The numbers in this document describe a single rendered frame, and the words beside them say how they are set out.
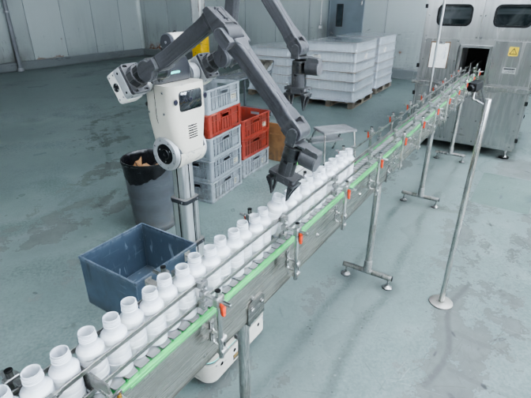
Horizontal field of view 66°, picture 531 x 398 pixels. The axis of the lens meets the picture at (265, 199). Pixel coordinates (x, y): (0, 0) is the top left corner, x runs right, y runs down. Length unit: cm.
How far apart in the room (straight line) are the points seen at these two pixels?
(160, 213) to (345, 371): 201
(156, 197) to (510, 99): 435
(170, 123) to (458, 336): 207
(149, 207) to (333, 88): 533
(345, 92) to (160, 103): 642
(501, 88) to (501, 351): 372
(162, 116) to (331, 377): 159
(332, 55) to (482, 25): 305
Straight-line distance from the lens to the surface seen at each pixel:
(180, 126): 186
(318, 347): 257
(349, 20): 1218
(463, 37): 590
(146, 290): 111
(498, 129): 601
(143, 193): 353
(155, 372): 117
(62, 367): 100
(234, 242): 130
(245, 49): 137
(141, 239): 189
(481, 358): 278
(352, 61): 796
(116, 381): 112
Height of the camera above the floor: 181
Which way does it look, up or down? 26 degrees down
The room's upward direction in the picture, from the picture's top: straight up
